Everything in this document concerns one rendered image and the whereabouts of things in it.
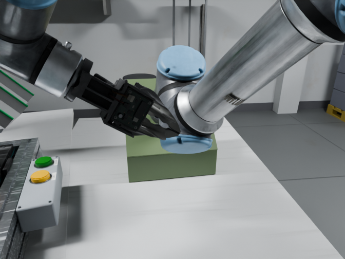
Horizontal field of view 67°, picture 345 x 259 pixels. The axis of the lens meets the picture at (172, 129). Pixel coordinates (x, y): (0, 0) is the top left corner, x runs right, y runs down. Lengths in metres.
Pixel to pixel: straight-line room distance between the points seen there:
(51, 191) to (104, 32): 3.11
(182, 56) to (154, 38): 2.97
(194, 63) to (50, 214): 0.45
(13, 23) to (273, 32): 0.32
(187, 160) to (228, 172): 0.15
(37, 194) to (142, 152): 0.28
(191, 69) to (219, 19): 3.14
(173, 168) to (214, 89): 0.38
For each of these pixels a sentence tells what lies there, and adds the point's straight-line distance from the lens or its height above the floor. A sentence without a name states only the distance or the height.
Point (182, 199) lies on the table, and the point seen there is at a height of 0.86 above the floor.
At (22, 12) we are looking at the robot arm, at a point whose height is 1.31.
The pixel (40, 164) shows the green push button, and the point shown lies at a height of 0.97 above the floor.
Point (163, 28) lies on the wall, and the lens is 3.61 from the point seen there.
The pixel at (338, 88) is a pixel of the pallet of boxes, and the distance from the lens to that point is 4.34.
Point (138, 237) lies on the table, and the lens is 0.63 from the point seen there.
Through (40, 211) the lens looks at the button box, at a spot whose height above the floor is 0.94.
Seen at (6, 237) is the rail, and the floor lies 0.96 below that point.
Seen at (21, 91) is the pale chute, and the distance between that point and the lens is 1.21.
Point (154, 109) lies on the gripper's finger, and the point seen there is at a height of 1.16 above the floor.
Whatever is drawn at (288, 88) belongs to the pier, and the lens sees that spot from 4.08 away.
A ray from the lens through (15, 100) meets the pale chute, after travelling 1.06.
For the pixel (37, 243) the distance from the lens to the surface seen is 0.68.
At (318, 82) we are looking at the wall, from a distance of 4.53.
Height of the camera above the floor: 1.31
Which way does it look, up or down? 23 degrees down
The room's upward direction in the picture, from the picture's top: straight up
